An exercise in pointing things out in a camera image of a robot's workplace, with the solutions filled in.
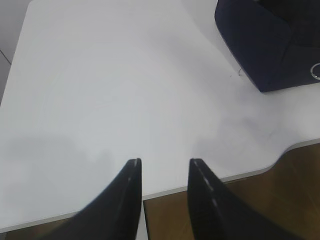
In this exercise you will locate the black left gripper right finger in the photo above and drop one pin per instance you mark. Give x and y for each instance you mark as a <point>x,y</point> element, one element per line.
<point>217,214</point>

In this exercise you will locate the navy blue lunch bag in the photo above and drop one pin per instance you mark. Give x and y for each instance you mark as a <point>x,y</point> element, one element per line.
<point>276,42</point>

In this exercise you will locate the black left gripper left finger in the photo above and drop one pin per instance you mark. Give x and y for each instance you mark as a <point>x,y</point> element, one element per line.
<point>113,215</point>

